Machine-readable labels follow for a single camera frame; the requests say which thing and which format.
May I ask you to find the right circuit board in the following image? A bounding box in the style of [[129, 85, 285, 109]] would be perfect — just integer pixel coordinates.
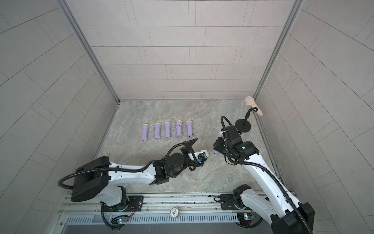
[[237, 213, 254, 228]]

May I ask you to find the purple flashlight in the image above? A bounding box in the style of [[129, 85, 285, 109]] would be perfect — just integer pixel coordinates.
[[141, 123, 149, 141], [186, 121, 193, 137], [164, 121, 171, 139], [176, 120, 183, 137], [213, 132, 225, 155]]

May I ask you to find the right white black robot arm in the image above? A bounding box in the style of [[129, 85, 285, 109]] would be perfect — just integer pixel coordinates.
[[213, 116, 315, 234]]

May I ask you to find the purple flashlight horizontal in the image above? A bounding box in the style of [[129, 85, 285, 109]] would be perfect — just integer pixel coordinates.
[[154, 122, 162, 140]]

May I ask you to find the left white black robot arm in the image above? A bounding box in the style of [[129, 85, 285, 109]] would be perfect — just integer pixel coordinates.
[[57, 139, 209, 206]]

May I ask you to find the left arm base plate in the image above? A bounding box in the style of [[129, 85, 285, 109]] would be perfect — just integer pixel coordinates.
[[103, 196, 144, 212]]

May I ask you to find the left green circuit board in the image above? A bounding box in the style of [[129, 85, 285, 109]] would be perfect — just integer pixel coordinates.
[[111, 214, 131, 225]]

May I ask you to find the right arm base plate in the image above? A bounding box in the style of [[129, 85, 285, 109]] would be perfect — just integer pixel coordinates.
[[214, 194, 249, 211]]

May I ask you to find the beige microphone on stand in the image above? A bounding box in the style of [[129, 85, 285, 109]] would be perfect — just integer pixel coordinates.
[[245, 96, 263, 116]]

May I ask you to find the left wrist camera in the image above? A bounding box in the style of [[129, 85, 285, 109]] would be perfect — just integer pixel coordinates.
[[194, 150, 209, 167]]

